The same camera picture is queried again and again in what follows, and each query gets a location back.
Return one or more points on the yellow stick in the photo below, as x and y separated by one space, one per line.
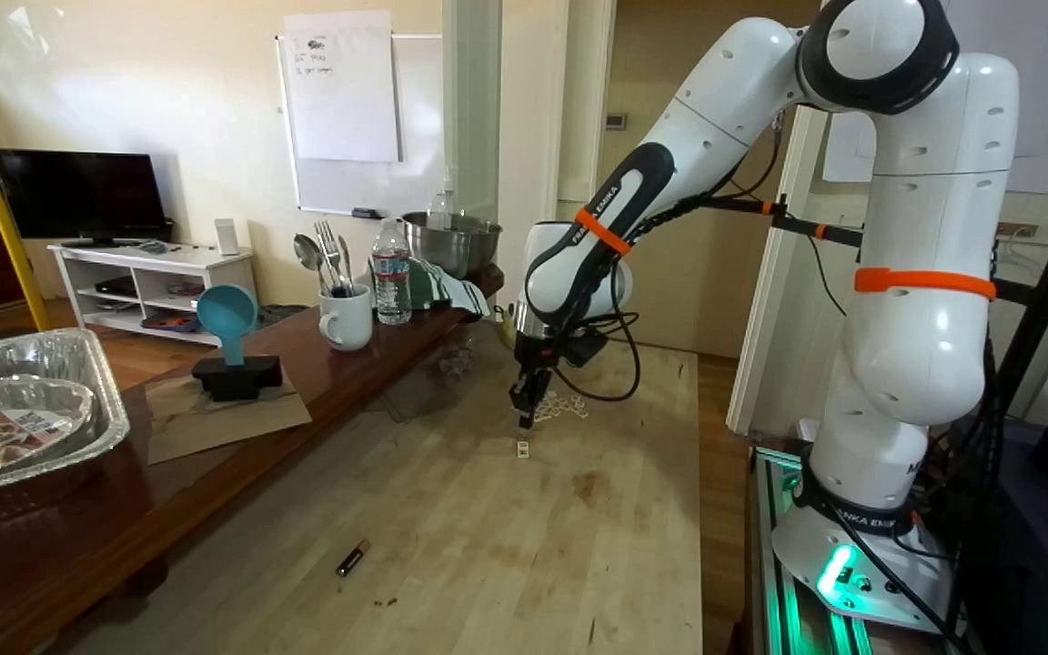
16 256

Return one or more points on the white plastic utensil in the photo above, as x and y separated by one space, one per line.
333 247

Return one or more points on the clear pump dispenser bottle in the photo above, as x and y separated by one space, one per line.
437 211

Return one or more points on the grey robot mount plate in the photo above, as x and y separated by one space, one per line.
808 546

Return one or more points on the black block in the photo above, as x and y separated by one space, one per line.
239 378

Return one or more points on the brown cardboard sheet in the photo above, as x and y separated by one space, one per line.
221 428

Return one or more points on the white green striped towel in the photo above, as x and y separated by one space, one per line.
457 292

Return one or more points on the small white device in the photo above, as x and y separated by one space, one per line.
225 235

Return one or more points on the black equipment box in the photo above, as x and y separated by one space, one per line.
1036 570

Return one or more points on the clear plastic water bottle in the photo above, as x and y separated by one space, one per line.
392 278

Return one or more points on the white television shelf unit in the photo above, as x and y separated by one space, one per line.
183 259

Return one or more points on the white door panel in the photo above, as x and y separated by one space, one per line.
779 341

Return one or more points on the crumpled wrapper red print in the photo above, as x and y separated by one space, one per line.
2 439

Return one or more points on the metal spoon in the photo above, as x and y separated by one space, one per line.
306 247

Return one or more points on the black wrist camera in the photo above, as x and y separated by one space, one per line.
578 346

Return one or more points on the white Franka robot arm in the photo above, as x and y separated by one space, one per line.
911 366

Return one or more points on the small black marker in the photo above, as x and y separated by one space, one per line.
350 563

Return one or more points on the white flip chart paper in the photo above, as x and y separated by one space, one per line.
344 96

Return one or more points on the white ceramic mug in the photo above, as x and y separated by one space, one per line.
347 321

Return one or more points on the white whiteboard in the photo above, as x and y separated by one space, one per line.
418 122

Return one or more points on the cream letter tile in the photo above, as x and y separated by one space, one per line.
520 447

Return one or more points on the green lit aluminium rail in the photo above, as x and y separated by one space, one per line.
790 606

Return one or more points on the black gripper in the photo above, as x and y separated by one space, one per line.
534 370

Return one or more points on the black flat television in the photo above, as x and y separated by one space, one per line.
82 195

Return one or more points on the dark brown wooden table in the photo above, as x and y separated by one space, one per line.
344 370

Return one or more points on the aluminium foil tray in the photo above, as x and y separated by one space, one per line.
69 349

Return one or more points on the black horizontal rod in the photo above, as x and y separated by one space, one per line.
834 235

